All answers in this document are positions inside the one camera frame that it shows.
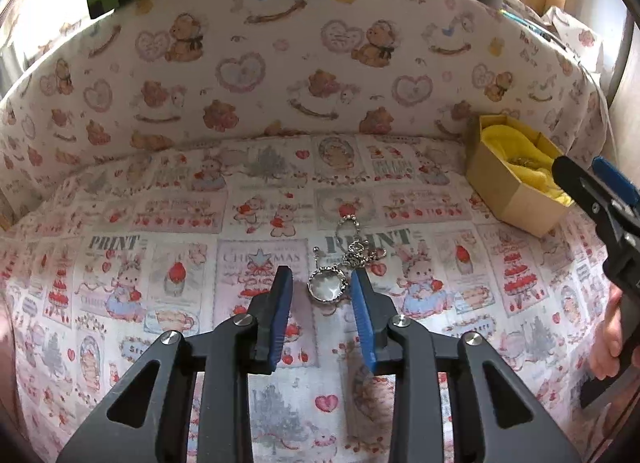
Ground bear print cloth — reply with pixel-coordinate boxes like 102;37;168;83
0;0;608;234

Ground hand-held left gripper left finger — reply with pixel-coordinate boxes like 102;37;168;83
57;265;294;463

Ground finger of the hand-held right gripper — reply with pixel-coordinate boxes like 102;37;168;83
551;156;618;226
592;157;640;211

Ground person's right hand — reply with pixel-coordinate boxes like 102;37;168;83
587;287;632;380

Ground green pens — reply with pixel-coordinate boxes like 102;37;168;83
500;7;553;41

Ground silver keychain with round pendant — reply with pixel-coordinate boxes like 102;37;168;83
306;216;388;305

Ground yellow cloth lining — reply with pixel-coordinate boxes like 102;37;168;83
480;124;573;206

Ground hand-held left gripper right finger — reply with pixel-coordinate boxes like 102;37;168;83
350;268;583;463

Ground octagonal cardboard box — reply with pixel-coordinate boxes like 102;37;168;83
465;114;576;238

